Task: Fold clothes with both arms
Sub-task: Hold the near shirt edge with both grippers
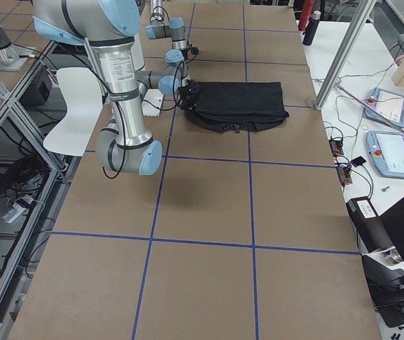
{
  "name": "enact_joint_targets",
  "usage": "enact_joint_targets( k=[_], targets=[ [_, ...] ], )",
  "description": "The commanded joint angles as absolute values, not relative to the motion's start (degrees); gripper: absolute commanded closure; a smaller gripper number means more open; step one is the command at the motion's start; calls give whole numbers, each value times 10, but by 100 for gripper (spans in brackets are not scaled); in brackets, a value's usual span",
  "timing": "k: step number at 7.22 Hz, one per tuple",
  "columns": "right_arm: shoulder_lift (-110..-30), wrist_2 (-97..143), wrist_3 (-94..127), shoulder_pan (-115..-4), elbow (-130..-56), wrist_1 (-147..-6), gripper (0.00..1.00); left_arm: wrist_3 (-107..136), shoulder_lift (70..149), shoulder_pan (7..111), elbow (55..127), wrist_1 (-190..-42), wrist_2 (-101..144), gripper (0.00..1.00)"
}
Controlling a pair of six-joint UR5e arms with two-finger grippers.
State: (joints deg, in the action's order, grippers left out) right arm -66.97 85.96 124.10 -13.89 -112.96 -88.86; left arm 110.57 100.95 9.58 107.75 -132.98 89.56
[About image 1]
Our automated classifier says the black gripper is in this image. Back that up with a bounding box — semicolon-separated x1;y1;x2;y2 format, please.
178;80;202;111

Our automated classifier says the black graphic t-shirt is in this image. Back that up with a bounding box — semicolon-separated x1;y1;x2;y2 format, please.
185;81;289;133

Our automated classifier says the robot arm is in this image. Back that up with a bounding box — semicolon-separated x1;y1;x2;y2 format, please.
33;1;191;176
146;1;189;51

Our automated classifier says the black water bottle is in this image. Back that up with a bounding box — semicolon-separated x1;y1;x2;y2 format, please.
302;11;322;46

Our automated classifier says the red bottle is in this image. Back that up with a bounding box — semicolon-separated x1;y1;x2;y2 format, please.
298;0;315;32

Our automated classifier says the orange connector board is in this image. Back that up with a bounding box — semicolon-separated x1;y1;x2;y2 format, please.
335;163;352;187
328;139;345;157

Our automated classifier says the far blue teach pendant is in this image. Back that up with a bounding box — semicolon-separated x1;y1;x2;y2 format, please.
364;87;404;128

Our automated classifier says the blue teach pendant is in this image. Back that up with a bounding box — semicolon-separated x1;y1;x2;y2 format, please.
364;87;404;128
366;131;404;179

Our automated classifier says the near blue teach pendant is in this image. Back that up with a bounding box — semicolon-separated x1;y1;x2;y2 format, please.
366;131;404;179

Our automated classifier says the black box white label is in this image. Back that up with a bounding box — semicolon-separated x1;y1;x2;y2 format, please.
346;196;394;254

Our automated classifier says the black monitor stand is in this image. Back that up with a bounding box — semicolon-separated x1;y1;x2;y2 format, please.
362;197;404;327

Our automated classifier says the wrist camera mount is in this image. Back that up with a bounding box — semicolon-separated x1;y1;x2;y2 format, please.
184;46;200;60

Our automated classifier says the aluminium frame column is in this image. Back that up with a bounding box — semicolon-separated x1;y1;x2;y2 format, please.
314;0;376;110

